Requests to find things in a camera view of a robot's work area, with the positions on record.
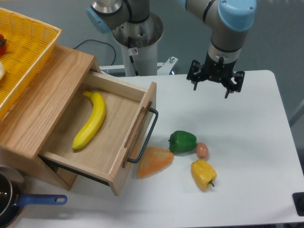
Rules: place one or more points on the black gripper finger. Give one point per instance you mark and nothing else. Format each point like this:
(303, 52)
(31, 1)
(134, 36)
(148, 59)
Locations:
(233, 83)
(197, 73)

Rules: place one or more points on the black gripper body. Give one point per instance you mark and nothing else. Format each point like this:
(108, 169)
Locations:
(218, 70)

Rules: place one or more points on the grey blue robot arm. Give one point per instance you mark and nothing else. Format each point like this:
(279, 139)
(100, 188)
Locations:
(228, 20)

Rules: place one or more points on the wooden drawer cabinet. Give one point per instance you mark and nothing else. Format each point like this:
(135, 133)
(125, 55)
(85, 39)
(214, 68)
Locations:
(29, 123)

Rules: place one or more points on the green bell pepper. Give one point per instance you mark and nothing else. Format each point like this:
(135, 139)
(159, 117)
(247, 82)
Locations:
(182, 141)

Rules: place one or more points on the brown egg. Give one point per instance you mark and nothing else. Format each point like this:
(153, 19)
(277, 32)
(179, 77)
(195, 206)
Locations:
(202, 150)

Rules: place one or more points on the yellow bell pepper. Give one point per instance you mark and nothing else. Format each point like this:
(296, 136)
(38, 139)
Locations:
(203, 174)

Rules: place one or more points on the orange bread slice toy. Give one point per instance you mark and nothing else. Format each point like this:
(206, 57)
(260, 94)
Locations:
(154, 159)

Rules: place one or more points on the yellow banana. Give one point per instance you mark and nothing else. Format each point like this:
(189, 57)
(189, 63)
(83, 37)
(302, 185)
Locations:
(90, 128)

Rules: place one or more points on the black table corner device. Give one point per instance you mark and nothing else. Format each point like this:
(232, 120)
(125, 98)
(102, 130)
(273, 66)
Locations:
(298, 199)

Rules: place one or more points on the yellow plastic basket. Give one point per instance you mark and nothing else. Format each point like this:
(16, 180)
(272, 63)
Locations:
(29, 45)

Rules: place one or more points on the white vegetable toy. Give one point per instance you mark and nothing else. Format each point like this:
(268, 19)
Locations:
(2, 70)

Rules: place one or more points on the red tomato toy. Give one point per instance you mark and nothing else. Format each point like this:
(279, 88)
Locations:
(3, 45)

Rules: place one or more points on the blue handled saucepan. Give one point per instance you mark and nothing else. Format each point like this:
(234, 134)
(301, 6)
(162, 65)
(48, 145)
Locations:
(14, 196)

